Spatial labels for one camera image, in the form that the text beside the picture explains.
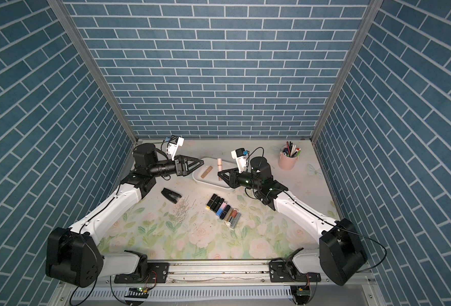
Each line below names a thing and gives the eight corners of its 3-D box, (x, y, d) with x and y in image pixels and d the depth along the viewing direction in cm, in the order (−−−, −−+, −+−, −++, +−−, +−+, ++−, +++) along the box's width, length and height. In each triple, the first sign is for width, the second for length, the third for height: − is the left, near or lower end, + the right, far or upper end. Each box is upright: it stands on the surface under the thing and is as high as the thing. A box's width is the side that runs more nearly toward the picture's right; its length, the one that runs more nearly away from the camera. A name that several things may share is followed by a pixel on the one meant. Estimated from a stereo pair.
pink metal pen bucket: (279, 170, 107) (283, 158, 99) (276, 158, 113) (280, 145, 105) (295, 170, 107) (300, 158, 99) (292, 158, 113) (296, 145, 105)
